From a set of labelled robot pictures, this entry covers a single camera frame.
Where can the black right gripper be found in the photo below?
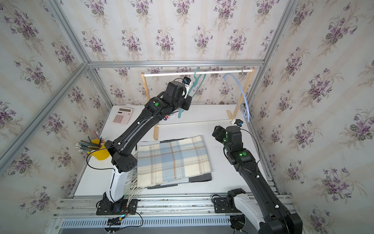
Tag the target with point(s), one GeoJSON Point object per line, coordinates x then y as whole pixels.
{"type": "Point", "coordinates": [223, 131]}

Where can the yellow pencil cup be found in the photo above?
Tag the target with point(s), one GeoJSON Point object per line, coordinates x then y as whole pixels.
{"type": "Point", "coordinates": [99, 152]}

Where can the pink calculator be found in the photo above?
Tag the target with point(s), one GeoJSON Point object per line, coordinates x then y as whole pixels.
{"type": "Point", "coordinates": [123, 116]}

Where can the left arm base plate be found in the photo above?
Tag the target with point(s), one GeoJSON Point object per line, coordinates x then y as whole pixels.
{"type": "Point", "coordinates": [105, 207]}

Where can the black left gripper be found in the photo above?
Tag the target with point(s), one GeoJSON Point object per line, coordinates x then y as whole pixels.
{"type": "Point", "coordinates": [189, 103]}

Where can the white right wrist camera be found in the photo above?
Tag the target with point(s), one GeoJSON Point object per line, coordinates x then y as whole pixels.
{"type": "Point", "coordinates": [237, 122]}

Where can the black grey checkered mat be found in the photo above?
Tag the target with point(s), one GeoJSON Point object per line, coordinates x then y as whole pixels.
{"type": "Point", "coordinates": [187, 180]}

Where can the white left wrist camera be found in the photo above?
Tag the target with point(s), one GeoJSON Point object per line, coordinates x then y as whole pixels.
{"type": "Point", "coordinates": [186, 81]}

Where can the blue cream plaid scarf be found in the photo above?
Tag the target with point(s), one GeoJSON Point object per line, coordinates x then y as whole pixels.
{"type": "Point", "coordinates": [172, 161]}

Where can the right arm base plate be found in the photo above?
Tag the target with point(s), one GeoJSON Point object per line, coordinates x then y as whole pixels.
{"type": "Point", "coordinates": [221, 206]}

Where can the aluminium mounting rail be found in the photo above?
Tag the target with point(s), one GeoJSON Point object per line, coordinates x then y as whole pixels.
{"type": "Point", "coordinates": [154, 211]}

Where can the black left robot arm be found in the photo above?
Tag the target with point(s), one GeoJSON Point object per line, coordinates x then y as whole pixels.
{"type": "Point", "coordinates": [121, 148]}

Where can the teal plastic hanger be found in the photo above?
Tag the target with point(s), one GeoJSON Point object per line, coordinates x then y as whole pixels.
{"type": "Point", "coordinates": [199, 79]}

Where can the wooden clothes rack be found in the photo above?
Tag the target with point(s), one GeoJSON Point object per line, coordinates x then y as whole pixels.
{"type": "Point", "coordinates": [225, 88]}

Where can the bundle of pencils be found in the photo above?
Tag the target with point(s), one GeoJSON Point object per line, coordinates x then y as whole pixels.
{"type": "Point", "coordinates": [91, 144]}

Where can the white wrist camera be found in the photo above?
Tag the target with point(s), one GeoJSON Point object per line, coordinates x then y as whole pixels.
{"type": "Point", "coordinates": [186, 81]}
{"type": "Point", "coordinates": [237, 122]}

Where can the light blue plastic hanger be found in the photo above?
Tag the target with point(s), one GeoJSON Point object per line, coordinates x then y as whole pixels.
{"type": "Point", "coordinates": [241, 98]}

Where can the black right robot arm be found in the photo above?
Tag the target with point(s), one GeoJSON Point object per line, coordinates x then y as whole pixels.
{"type": "Point", "coordinates": [267, 213]}

